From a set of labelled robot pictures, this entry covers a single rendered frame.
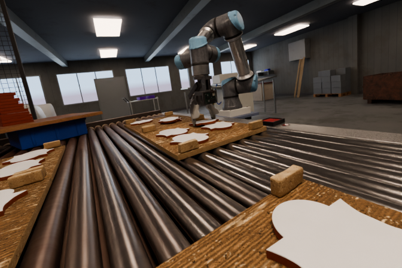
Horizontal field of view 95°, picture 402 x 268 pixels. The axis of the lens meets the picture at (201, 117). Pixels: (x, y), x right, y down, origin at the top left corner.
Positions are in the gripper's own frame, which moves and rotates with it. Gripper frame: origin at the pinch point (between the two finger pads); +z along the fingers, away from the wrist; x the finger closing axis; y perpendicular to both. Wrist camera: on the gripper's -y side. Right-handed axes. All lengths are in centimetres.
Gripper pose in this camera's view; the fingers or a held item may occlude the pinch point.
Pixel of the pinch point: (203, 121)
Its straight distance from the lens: 83.6
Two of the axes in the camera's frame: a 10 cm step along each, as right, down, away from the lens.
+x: 8.5, -1.9, 5.0
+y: 5.2, 1.1, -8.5
